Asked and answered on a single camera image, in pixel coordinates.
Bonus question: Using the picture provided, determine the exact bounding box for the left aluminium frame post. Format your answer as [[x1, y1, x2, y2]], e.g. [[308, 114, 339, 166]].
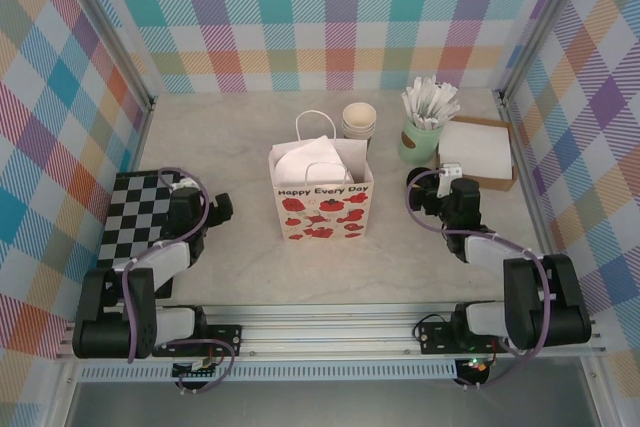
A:
[[62, 0, 156, 113]]

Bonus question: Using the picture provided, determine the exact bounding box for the right circuit board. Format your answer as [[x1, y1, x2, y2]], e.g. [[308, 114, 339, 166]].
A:
[[455, 356, 496, 387]]

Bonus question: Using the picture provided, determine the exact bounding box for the stack of white napkins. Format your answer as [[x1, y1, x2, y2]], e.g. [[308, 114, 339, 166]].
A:
[[438, 120, 516, 182]]

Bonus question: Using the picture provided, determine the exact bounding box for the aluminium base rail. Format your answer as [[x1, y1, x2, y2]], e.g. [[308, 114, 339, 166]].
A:
[[54, 301, 609, 362]]

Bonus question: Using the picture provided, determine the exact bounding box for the circuit board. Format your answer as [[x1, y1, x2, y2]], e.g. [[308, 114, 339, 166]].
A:
[[171, 357, 224, 381], [455, 356, 496, 387]]

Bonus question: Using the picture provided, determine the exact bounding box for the brown cardboard napkin tray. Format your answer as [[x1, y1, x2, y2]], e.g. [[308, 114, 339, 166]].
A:
[[433, 115, 519, 193]]

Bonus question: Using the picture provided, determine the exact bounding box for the white red printed paper bag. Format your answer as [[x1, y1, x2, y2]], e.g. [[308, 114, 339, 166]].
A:
[[269, 110, 375, 243]]

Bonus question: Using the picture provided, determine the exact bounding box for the white slotted cable duct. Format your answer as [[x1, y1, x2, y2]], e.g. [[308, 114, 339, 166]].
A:
[[77, 365, 459, 382]]

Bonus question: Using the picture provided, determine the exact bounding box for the stack of paper cups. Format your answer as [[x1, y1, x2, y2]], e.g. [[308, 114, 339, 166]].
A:
[[341, 101, 377, 141]]

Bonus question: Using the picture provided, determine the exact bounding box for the black white checkerboard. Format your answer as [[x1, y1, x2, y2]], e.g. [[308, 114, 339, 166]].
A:
[[89, 168, 189, 304]]

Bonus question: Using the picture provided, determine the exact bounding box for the right aluminium frame post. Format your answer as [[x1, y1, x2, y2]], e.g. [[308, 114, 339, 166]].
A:
[[494, 0, 599, 108]]

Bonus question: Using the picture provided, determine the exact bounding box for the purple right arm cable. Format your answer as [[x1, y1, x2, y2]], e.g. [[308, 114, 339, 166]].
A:
[[405, 168, 554, 391]]

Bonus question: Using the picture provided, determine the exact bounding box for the green holder cup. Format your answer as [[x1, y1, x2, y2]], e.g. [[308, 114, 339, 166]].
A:
[[398, 115, 445, 166]]

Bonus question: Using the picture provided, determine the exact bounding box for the aluminium frame post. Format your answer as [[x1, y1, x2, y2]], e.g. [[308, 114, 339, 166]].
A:
[[62, 0, 156, 113], [494, 0, 599, 108]]

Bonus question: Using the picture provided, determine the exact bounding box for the left circuit board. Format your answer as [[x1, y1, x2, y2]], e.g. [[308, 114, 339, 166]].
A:
[[171, 357, 224, 381]]

